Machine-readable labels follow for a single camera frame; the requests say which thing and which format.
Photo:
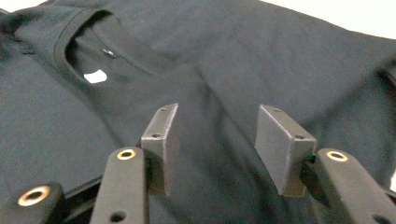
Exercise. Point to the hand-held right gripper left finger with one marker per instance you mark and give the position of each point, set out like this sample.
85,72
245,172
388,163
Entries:
162,149

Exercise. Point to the black sweatshirt with lion print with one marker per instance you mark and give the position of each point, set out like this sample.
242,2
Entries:
218,62

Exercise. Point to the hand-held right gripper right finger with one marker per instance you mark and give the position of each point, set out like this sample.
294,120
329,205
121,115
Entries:
277,149

